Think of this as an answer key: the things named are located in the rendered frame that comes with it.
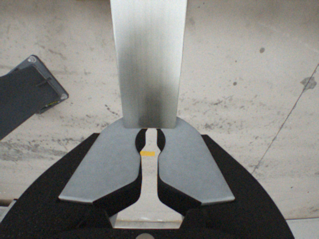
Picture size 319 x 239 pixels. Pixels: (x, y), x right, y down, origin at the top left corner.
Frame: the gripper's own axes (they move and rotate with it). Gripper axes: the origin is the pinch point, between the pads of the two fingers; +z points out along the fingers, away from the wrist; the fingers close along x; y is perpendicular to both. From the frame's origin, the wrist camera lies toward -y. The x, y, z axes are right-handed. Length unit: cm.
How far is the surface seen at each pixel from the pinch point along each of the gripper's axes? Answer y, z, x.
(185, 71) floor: 17, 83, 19
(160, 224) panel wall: 227, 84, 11
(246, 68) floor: 13, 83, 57
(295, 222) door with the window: 237, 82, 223
